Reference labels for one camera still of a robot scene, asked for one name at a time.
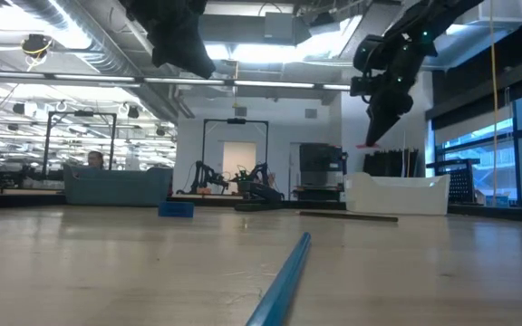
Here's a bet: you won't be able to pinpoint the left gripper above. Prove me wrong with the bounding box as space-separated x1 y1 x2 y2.
124 0 218 81

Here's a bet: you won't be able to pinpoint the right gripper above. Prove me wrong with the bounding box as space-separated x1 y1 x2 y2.
353 30 439 149

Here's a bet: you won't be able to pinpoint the blue pencil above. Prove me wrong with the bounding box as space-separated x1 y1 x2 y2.
244 231 313 326

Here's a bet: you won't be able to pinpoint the black folded panels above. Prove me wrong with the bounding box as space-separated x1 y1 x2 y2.
362 148 421 178

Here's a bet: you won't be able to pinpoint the black monitor rack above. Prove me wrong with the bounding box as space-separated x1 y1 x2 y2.
297 141 349 202

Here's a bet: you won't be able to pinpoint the white plastic bin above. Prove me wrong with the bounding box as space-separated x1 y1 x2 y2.
343 171 451 216

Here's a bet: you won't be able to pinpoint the long ceiling light bar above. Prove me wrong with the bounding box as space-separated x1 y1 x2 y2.
0 70 353 91

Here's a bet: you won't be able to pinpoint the grey ceiling box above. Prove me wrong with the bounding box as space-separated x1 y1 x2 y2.
263 11 297 45

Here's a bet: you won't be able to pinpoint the black perforated cart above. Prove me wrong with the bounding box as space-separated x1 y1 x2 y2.
425 158 482 206

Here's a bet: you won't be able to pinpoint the person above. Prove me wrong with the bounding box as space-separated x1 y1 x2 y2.
86 149 106 170

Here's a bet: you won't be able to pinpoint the black stapler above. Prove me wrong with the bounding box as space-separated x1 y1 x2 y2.
232 179 285 213

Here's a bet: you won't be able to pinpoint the black yellow ceiling device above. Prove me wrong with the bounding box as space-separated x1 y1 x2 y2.
19 33 54 61

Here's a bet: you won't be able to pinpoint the dark blue plastic bin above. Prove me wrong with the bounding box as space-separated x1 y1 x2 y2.
63 164 174 207

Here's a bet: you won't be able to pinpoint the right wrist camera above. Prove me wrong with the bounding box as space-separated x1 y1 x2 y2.
349 74 374 99

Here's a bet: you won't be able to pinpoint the black gantry frame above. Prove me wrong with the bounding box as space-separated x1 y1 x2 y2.
200 117 270 197
42 110 118 180

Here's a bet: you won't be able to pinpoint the hanging yellow cord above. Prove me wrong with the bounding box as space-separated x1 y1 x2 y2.
488 0 501 207

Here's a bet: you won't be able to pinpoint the black aluminium table frame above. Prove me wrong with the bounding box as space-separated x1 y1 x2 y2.
0 189 522 224

